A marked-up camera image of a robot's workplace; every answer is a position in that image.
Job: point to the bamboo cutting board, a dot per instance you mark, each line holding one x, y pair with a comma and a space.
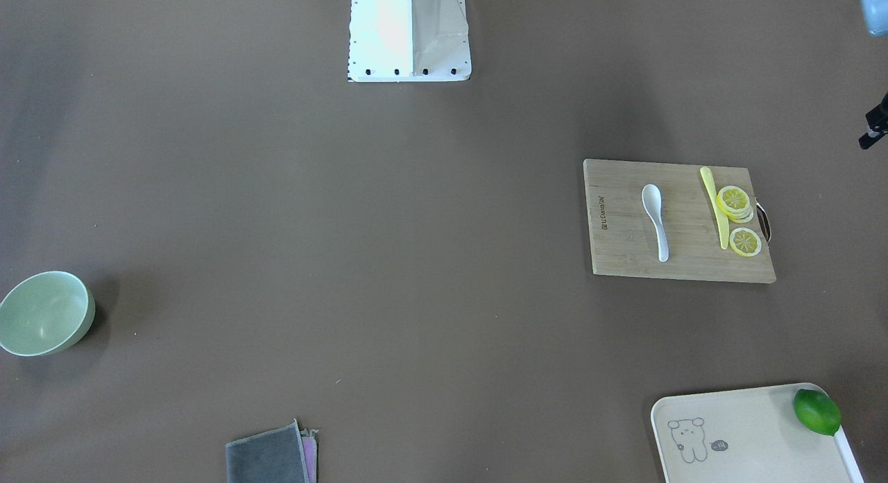
623, 241

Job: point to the yellow plastic knife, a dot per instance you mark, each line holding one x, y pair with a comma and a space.
720, 218

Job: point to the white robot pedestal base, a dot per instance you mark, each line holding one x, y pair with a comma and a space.
408, 41

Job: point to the light green bowl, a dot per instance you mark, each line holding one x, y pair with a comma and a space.
45, 314

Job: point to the grey folded cloth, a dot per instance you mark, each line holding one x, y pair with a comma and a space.
287, 454

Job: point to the green lime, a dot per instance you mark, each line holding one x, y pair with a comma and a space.
817, 412

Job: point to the cream cartoon tray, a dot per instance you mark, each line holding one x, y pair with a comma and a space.
746, 435

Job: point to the stacked lemon slices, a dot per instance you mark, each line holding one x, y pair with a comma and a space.
735, 204

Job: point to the white ceramic spoon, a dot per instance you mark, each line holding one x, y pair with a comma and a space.
652, 202

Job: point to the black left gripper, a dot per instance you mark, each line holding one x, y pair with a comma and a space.
876, 124

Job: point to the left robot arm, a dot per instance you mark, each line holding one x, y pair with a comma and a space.
875, 18

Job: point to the single lemon slice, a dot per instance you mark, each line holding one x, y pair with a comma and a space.
745, 242

